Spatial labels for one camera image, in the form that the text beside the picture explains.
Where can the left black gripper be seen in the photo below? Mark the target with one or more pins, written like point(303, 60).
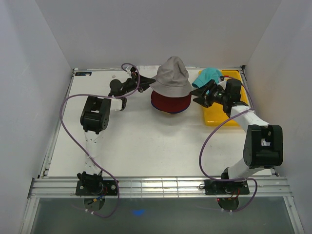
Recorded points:
point(144, 83)

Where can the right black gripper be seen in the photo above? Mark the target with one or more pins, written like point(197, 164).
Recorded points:
point(205, 100)

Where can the teal hat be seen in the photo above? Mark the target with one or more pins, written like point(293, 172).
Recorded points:
point(206, 75)

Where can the grey cap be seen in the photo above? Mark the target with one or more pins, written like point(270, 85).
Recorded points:
point(172, 79)

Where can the dark red bucket hat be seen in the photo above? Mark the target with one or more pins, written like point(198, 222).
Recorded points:
point(170, 104)

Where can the blue bucket hat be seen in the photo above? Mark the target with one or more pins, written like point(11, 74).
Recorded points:
point(172, 113)

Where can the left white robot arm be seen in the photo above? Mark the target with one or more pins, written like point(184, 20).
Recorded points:
point(95, 119)

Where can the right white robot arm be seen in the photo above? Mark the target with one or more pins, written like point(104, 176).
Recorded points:
point(263, 147)

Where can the yellow plastic tray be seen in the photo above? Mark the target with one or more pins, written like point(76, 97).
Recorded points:
point(214, 115)

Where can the blue label sticker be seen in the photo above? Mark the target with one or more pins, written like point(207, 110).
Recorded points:
point(83, 73)

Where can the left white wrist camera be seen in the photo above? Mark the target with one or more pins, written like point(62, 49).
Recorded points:
point(130, 70)

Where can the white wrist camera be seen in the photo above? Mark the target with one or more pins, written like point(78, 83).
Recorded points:
point(130, 70)
point(223, 80)

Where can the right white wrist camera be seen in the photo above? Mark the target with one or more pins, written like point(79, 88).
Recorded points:
point(223, 80)

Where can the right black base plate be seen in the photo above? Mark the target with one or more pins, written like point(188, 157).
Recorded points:
point(212, 187)

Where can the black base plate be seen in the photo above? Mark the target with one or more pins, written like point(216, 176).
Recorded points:
point(106, 187)
point(212, 187)

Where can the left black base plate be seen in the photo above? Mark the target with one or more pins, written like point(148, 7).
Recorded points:
point(106, 187)

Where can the aluminium front rail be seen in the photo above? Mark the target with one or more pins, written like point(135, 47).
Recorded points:
point(170, 187)

